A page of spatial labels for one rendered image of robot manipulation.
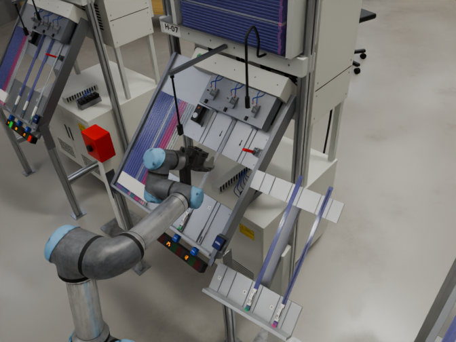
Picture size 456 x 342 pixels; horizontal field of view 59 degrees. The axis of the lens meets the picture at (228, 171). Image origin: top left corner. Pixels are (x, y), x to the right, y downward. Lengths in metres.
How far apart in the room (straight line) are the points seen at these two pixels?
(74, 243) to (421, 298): 1.91
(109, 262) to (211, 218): 0.64
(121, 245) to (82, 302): 0.25
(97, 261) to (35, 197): 2.24
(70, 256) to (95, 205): 1.90
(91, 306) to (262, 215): 0.91
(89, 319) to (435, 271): 1.97
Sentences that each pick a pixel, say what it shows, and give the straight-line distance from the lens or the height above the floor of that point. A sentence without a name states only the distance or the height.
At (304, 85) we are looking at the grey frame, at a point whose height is 1.27.
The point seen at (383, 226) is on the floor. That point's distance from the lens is 2.81.
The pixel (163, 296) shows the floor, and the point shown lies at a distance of 2.43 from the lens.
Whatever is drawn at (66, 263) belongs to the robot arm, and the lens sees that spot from 1.19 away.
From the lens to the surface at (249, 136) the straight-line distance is 1.63.
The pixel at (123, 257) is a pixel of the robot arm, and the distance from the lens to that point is 1.13.
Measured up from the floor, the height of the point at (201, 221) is 0.78.
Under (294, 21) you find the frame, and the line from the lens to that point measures 1.41.
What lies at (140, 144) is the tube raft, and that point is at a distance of 1.95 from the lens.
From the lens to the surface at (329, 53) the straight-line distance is 1.73.
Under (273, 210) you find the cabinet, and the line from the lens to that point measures 1.93.
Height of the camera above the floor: 2.00
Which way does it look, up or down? 40 degrees down
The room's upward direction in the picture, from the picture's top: 4 degrees counter-clockwise
